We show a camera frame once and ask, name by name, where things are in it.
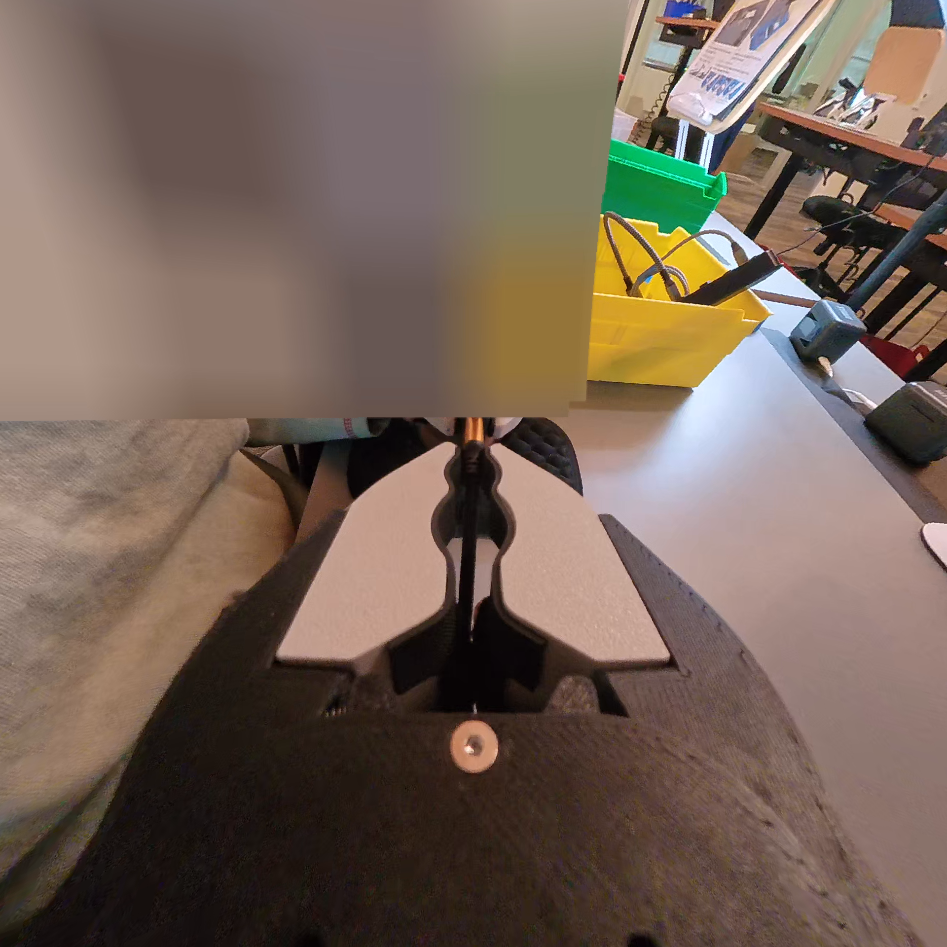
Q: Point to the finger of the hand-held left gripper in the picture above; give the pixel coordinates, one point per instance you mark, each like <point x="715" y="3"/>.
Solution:
<point x="442" y="427"/>
<point x="509" y="427"/>

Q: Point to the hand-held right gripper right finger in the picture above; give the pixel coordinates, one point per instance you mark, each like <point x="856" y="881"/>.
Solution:
<point x="577" y="592"/>

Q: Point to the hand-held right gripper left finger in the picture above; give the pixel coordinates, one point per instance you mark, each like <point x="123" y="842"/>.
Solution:
<point x="362" y="592"/>

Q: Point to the yellow plastic bin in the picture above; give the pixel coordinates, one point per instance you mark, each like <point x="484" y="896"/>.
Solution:
<point x="666" y="348"/>

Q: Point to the black usb hub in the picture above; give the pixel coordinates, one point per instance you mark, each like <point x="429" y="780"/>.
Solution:
<point x="740" y="277"/>

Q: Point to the black quilted wrist rest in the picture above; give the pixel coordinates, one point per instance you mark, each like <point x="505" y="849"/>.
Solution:
<point x="551" y="451"/>

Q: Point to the green plastic bin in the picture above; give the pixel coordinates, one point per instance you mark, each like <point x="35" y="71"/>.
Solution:
<point x="651" y="192"/>

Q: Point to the small grey device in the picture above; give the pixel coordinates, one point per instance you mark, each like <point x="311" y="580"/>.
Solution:
<point x="828" y="329"/>

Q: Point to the dark grey device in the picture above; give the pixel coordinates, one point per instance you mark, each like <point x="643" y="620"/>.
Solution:
<point x="914" y="425"/>

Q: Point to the black office chair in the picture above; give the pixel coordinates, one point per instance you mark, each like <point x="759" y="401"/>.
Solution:
<point x="836" y="214"/>

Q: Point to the black light stand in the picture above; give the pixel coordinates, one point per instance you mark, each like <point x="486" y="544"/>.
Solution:
<point x="895" y="255"/>

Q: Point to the instruction poster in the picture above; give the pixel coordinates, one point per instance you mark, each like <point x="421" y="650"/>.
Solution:
<point x="740" y="44"/>

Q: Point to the wooden desk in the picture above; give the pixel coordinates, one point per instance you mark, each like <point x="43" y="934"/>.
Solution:
<point x="851" y="133"/>

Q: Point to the cardboard sheet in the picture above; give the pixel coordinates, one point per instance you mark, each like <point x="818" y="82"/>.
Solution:
<point x="902" y="66"/>

